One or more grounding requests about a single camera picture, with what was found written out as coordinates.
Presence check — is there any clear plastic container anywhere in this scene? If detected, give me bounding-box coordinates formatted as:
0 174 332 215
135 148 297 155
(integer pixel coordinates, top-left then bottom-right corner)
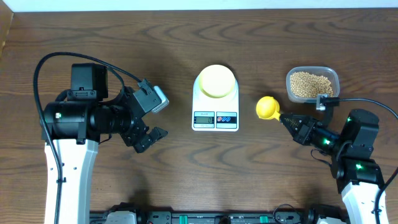
286 66 340 103

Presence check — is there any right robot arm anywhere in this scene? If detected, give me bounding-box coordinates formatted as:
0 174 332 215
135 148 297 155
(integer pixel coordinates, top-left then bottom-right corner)
279 109 388 223

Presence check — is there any right black cable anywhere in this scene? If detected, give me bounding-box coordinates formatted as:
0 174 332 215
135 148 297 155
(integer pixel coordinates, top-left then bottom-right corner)
325 96 398 224

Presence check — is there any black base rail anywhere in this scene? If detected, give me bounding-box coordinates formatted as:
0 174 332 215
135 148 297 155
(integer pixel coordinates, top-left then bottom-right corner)
88 203 350 224

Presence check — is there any yellow measuring scoop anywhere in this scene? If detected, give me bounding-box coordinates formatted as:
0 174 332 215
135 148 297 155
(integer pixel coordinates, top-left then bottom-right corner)
256 96 280 121

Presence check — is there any white digital kitchen scale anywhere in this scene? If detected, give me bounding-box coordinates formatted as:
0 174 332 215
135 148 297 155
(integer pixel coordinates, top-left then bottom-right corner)
192 77 239 132

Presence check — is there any black cable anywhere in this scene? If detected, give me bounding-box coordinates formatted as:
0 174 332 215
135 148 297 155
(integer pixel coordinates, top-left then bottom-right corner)
325 96 398 224
32 51 144 224

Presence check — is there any yellow plastic bowl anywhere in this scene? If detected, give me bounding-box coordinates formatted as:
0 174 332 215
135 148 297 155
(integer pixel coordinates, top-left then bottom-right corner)
198 65 236 98

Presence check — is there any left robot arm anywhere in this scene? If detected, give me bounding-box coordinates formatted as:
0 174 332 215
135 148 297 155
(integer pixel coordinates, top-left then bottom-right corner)
42 63 169 223

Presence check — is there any left black cable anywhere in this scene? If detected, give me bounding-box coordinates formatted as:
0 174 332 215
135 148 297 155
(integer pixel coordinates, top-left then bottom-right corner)
32 51 144 224

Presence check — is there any pile of soybeans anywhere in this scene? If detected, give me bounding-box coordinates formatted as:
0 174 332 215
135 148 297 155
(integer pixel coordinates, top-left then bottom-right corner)
290 72 333 98

